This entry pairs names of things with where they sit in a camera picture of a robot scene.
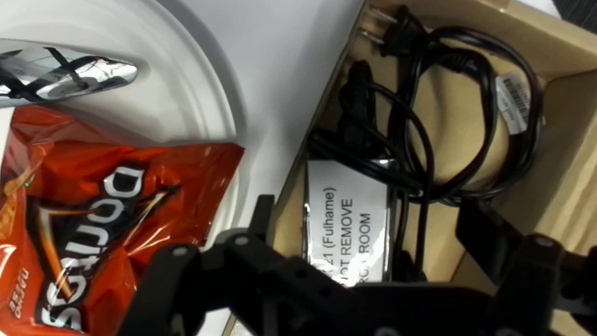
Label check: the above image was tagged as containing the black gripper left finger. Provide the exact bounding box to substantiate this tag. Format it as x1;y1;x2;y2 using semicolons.
118;193;276;336

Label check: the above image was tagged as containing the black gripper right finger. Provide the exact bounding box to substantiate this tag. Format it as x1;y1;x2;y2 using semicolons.
456;202;597;336

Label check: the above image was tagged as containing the black power cable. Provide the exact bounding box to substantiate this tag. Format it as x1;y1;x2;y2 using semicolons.
308;6;545;283

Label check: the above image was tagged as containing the open cardboard box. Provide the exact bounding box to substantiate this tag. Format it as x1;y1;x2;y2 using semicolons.
220;0;597;336

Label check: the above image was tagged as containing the white label card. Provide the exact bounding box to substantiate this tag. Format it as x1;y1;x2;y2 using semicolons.
304;161;390;288

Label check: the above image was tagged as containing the red Doritos chip bag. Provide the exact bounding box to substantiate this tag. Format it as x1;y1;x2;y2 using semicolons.
0;107;243;336

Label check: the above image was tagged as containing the white plate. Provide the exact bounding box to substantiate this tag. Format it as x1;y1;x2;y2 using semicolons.
0;0;252;234

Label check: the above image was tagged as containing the grey spatula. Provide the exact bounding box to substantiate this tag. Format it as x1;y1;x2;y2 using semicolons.
0;48;138;107

